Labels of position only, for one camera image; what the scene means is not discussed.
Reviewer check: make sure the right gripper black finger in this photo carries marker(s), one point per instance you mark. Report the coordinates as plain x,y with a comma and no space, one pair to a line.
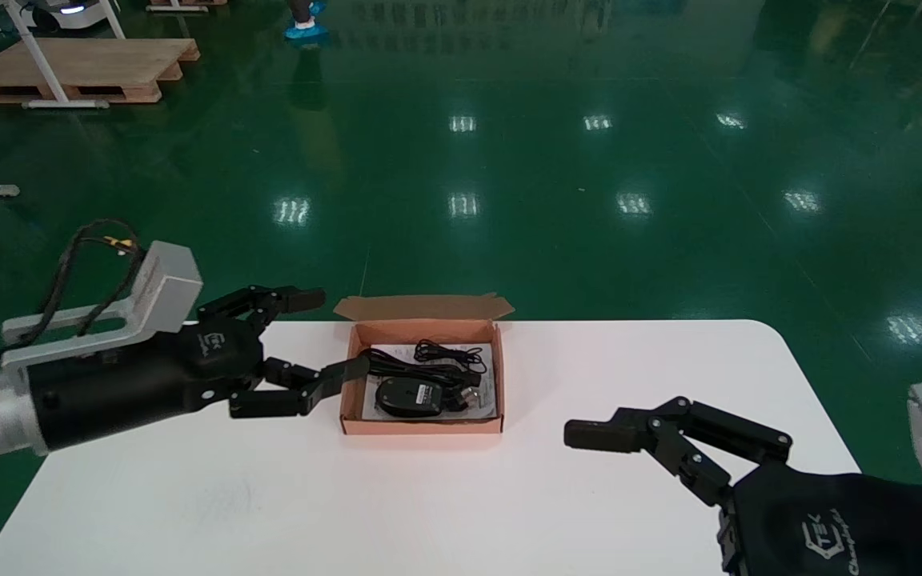
701,472
733,432

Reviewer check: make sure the black covered right gripper body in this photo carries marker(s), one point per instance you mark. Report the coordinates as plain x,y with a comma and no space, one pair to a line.
829,528

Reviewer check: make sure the black covered left gripper body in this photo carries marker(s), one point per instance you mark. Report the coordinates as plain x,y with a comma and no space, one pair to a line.
133,384

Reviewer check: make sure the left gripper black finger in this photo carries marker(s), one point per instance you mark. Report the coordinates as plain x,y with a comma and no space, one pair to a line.
293,396
269,300

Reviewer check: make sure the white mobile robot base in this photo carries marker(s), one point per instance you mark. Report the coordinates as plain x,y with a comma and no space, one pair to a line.
69,10

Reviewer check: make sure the orange cardboard storage box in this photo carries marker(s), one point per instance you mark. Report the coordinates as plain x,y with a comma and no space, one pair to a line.
421,426

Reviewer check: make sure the printed white instruction sheet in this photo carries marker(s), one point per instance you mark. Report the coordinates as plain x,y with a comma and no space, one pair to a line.
489,384

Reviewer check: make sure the blue shoe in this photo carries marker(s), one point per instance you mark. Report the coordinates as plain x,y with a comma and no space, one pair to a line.
301,32

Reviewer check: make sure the large wooden pallet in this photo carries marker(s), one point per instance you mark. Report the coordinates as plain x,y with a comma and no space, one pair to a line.
93,64

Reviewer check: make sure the small wooden pallet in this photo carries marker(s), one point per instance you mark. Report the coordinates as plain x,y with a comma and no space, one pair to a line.
185,3

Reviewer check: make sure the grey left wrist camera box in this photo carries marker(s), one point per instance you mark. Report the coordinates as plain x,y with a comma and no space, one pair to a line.
165,288

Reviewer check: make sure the white metal table frame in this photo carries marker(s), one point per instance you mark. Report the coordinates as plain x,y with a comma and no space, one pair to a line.
37,56

